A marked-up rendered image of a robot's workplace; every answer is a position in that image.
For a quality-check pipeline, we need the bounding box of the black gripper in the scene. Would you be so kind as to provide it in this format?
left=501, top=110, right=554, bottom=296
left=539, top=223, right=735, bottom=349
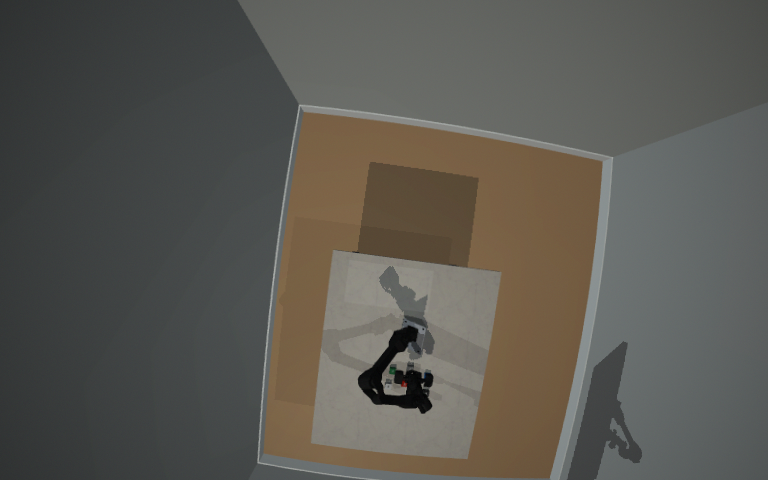
left=394, top=369, right=434, bottom=387

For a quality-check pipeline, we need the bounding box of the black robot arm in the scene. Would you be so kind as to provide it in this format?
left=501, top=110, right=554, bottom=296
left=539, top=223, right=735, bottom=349
left=358, top=326, right=432, bottom=414

